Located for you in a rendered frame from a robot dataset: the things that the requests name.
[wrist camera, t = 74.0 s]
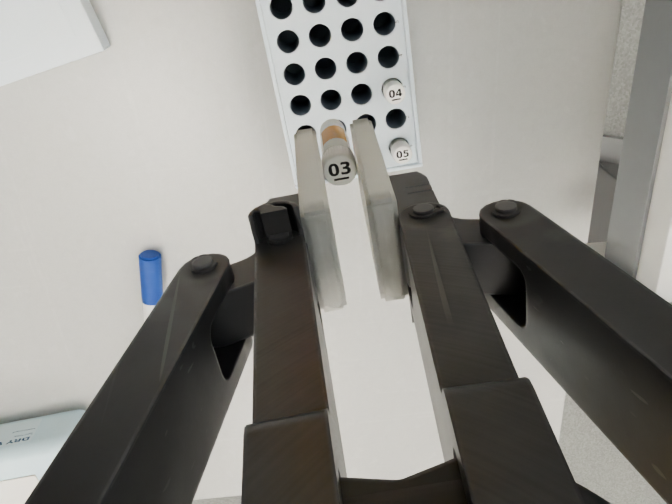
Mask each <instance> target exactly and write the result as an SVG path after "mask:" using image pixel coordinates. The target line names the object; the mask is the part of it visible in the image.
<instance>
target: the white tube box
mask: <svg viewBox="0 0 672 504"><path fill-rule="evenodd" d="M255 3H256V7H257V12H258V17H259V21H260V26H261V31H262V35H263V40H264V45H265V49H266V54H267V59H268V63H269V68H270V72H271V77H272V82H273V86H274V91H275V96H276V100H277V105H278V110H279V114H280V119H281V124H282V128H283V133H284V138H285V142H286V147H287V151H288V156H289V161H290V165H291V170H292V175H293V179H294V184H295V188H296V189H298V183H297V170H296V156H295V142H294V134H297V130H302V129H308V128H312V131H314V130H315V131H316V137H317V142H318V147H319V153H320V158H321V159H322V151H321V143H320V128H321V125H322V124H323V123H324V122H325V121H326V120H329V119H336V120H339V121H340V122H341V123H342V124H343V126H344V128H345V131H346V134H347V136H348V140H349V144H350V148H351V150H352V152H353V154H354V150H353V143H352V137H351V131H350V124H353V122H352V120H357V119H363V118H368V121H370V120H371V122H372V125H373V128H374V131H375V134H376V138H377V141H378V144H379V147H380V150H381V153H382V156H383V159H384V163H385V166H386V169H387V172H394V171H399V170H405V169H411V168H416V167H422V166H423V163H422V151H421V142H420V132H419V122H418V112H417V103H416V93H415V83H414V73H413V64H412V54H411V44H410V34H409V25H408V15H407V5H406V0H255ZM389 78H396V79H397V80H398V81H399V82H400V83H401V84H402V85H403V87H404V89H405V92H406V93H405V98H404V100H403V101H402V102H400V103H399V104H391V103H389V102H388V101H387V100H386V98H385V96H384V93H383V90H382V85H383V83H384V82H385V81H386V80H387V79H389ZM396 138H404V139H405V140H406V142H407V143H408V144H409V146H410V148H411V150H412V158H411V159H410V161H408V162H407V163H404V164H400V163H397V162H396V161H394V159H393V157H392V154H391V149H390V147H389V146H390V143H391V142H392V141H393V140H394V139H396Z"/></svg>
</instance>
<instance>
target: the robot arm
mask: <svg viewBox="0 0 672 504"><path fill-rule="evenodd" d="M352 122H353V124H350V131H351V137H352V143H353V150H354V156H355V161H356V167H357V175H358V181H359V187H360V194H361V199H362V204H363V210H364V215H365V220H366V225H367V230H368V235H369V240H370V245H371V250H372V255H373V261H374V266H375V271H376V276H377V281H378V286H379V291H380V296H381V299H383V298H385V301H386V302H387V301H393V300H399V299H405V295H408V294H409V301H410V309H411V317H412V323H414V324H415V328H416V333H417V337H418V342H419V347H420V351H421V356H422V360H423V365H424V370H425V374H426V379H427V384H428V388H429V393H430V397H431V402H432V407H433V411H434V416H435V420H436V425H437V430H438V434H439V439H440V444H441V448H442V453H443V457H444V463H441V464H439V465H436V466H434V467H431V468H429V469H426V470H424V471H421V472H419V473H416V474H414V475H411V476H409V477H406V478H404V479H400V480H386V479H367V478H347V473H346V466H345V460H344V454H343V447H342V441H341V435H340V429H339V422H338V416H337V410H336V403H335V397H334V391H333V384H332V378H331V372H330V366H329V359H328V353H327V347H326V340H325V334H324V328H323V321H322V315H321V311H320V310H322V309H324V311H325V312H330V311H335V310H341V309H344V307H343V305H347V300H346V295H345V289H344V283H343V278H342V272H341V267H340V261H339V256H338V250H337V245H336V239H335V234H334V228H333V222H332V217H331V211H330V206H329V200H328V195H327V190H326V184H325V179H324V174H323V169H322V163H321V158H320V153H319V147H318V142H317V137H316V131H315V130H314V131H312V128H308V129H302V130H297V134H294V142H295V156H296V170H297V183H298V193H297V194H291V195H286V196H281V197H275V198H270V199H269V200H268V201H267V202H266V203H264V204H262V205H260V206H258V207H255V208H254V209H253V210H252V211H250V213H249V215H248V219H249V223H250V227H251V231H252V235H253V238H254V242H255V253H254V254H253V255H251V256H249V257H248V258H246V259H243V260H241V261H239V262H236V263H233V264H230V261H229V259H228V257H227V256H225V255H223V254H215V253H211V254H202V255H199V256H196V257H194V258H192V259H191V260H189V261H188V262H186V263H185V264H184V265H183V266H182V267H181V268H180V269H179V270H178V272H177V273H176V275H175V276H174V278H173V279H172V281H171V282H170V284H169V285H168V287H167V288H166V290H165V292H164V293H163V295H162V296H161V298H160V299H159V301H158V302H157V304H156V305H155V307H154V308H153V310H152V311H151V313H150V314H149V316H148V317H147V319H146V320H145V322H144V323H143V325H142V326H141V328H140V329H139V331H138V332H137V334H136V335H135V337H134V338H133V340H132V341H131V343H130V345H129V346H128V348H127V349H126V351H125V352H124V354H123V355H122V357H121V358H120V360H119V361H118V363H117V364H116V366H115V367H114V369H113V370H112V372H111V373H110V375H109V376H108V378H107V379H106V381H105V382H104V384H103V385H102V387H101V388H100V390H99V391H98V393H97V394H96V396H95V398H94V399H93V401H92V402H91V404H90V405H89V407H88V408H87V410H86V411H85V413H84V414H83V416H82V417H81V419H80V420H79V422H78V423H77V425H76V426H75V428H74V429H73V431H72V432H71V434H70V435H69V437H68V438H67V440H66V441H65V443H64V444H63V446H62V447H61V449H60V451H59V452H58V454H57V455H56V457H55V458H54V460H53V461H52V463H51V464H50V466H49V467H48V469H47V470H46V472H45V473H44V475H43V476H42V478H41V479H40V481H39V482H38V484H37V485H36V487H35V488H34V490H33V491H32V493H31V494H30V496H29V497H28V499H27V500H26V502H25V504H192V502H193V499H194V497H195V494H196V492H197V489H198V486H199V484H200V481H201V479H202V476H203V473H204V471H205V468H206V466H207V463H208V460H209V458H210V455H211V453H212V450H213V447H214V445H215V442H216V440H217V437H218V434H219V432H220V429H221V427H222V424H223V422H224V419H225V416H226V414H227V411H228V409H229V406H230V403H231V401H232V398H233V396H234V393H235V390H236V388H237V385H238V383H239V380H240V377H241V375H242V372H243V370H244V367H245V364H246V362H247V359H248V357H249V354H250V351H251V349H252V345H253V410H252V424H248V425H246V426H245V427H244V435H243V464H242V496H241V504H611V503H610V502H608V501H607V500H605V499H603V498H602V497H600V496H598V495H597V494H595V493H594V492H592V491H590V490H589V489H587V488H585V487H583V486H582V485H580V484H578V483H576V482H575V480H574V478H573V475H572V473H571V471H570V469H569V466H568V464H567V462H566V459H565V457H564V455H563V453H562V450H561V448H560V446H559V444H558V441H557V439H556V437H555V434H554V432H553V430H552V428H551V425H550V423H549V421H548V419H547V416H546V414H545V412H544V409H543V407H542V405H541V403H540V400H539V398H538V396H537V393H536V391H535V389H534V387H533V385H532V383H531V381H530V379H529V378H527V377H521V378H519V377H518V374H517V372H516V370H515V367H514V365H513V362H512V360H511V358H510V355H509V353H508V350H507V348H506V346H505V343H504V341H503V338H502V336H501V334H500V331H499V329H498V326H497V324H496V322H495V319H494V317H493V314H492V312H491V310H492V311H493V313H494V314H495V315H496V316H497V317H498V318H499V319H500V320H501V321H502V322H503V324H504V325H505V326H506V327H507V328H508V329H509V330H510V331H511V332H512V333H513V335H514V336H515V337H516V338H517V339H518V340H519V341H520V342H521V343H522V344H523V346H524V347H525V348H526V349H527V350H528V351H529V352H530V353H531V354H532V355H533V357H534V358H535V359H536V360H537V361H538V362H539V363H540V364H541V365H542V367H543V368H544V369H545V370H546V371H547V372H548V373H549V374H550V375H551V376H552V378H553V379H554V380H555V381H556V382H557V383H558V384H559V385H560V386H561V387H562V389H563V390H564V391H565V392H566V393H567V394H568V395H569V396H570V397H571V398H572V400H573V401H574V402H575V403H576V404H577V405H578V406H579V407H580V408H581V409H582V411H583V412H584V413H585V414H586V415H587V416H588V417H589V418H590V419H591V420H592V422H593V423H594V424H595V425H596V426H597V427H598V428H599V429H600V430H601V432H602V433H603V434H604V435H605V436H606V437H607V438H608V439H609V440H610V441H611V443H612V444H613V445H614V446H615V447H616V448H617V449H618V450H619V451H620V452H621V454H622V455H623V456H624V457H625V458H626V459H627V460H628V461H629V462H630V463H631V465H632V466H633V467H634V468H635V469H636V470H637V471H638V472H639V473H640V474H641V476H642V477H643V478H644V479H645V480H646V481H647V482H648V483H649V484H650V486H651V487H652V488H653V489H654V490H655V491H656V492H657V493H658V494H659V495H660V497H661V498H662V499H663V500H664V501H665V502H666V503H667V504H672V304H670V303H669V302H667V301H666V300H664V299H663V298H662V297H660V296H659V295H657V294H656V293H654V292H653V291H652V290H650V289H649V288H647V287H646V286H645V285H643V284H642V283H640V282H639V281H637V280H636V279H635V278H633V277H632V276H630V275H629V274H627V273H626V272H625V271H623V270H622V269H620V268H619V267H617V266H616V265H615V264H613V263H612V262H610V261H609V260H608V259H606V258H605V257H603V256H602V255H600V254H599V253H598V252H596V251H595V250H593V249H592V248H590V247H589V246H588V245H586V244H585V243H583V242H582V241H580V240H579V239H578V238H576V237H575V236H573V235H572V234H571V233H569V232H568V231H566V230H565V229H563V228H562V227H561V226H559V225H558V224H556V223H555V222H553V221H552V220H551V219H549V218H548V217H546V216H545V215H543V214H542V213H541V212H539V211H538V210H536V209H535V208H533V207H532V206H531V205H529V204H527V203H524V202H521V201H516V200H512V199H508V200H507V199H505V200H500V201H496V202H492V203H490V204H487V205H485V206H484V207H483V208H481V209H480V212H479V219H460V218H454V217H452V216H451V214H450V211H449V209H448V208H447V207H446V206H445V205H442V204H439V202H438V200H437V198H436V196H435V193H434V191H433V190H432V187H431V185H430V183H429V180H428V178H427V176H425V175H423V174H422V173H420V172H418V171H414V172H408V173H402V174H396V175H390V176H389V175H388V172H387V169H386V166H385V163H384V159H383V156H382V153H381V150H380V147H379V144H378V141H377V138H376V134H375V131H374V128H373V125H372V122H371V120H370V121H368V118H363V119H357V120H352ZM490 309H491V310H490ZM252 336H254V344H253V340H252Z"/></svg>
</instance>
